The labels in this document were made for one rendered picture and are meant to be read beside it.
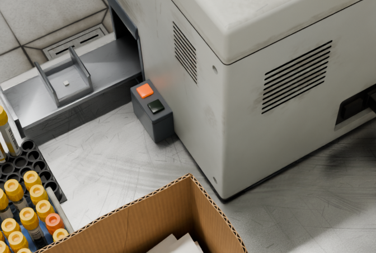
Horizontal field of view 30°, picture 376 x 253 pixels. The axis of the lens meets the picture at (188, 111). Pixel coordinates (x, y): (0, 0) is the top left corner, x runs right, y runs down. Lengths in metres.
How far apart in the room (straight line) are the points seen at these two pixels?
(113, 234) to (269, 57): 0.23
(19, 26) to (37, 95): 1.38
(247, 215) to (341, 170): 0.13
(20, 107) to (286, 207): 0.35
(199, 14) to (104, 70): 0.30
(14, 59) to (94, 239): 1.53
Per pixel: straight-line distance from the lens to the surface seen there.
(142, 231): 0.72
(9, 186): 0.75
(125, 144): 0.88
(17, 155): 0.87
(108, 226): 0.69
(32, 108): 0.89
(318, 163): 0.87
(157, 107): 0.85
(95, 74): 0.90
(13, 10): 2.32
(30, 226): 0.73
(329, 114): 0.82
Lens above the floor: 1.61
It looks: 55 degrees down
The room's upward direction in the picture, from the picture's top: 3 degrees counter-clockwise
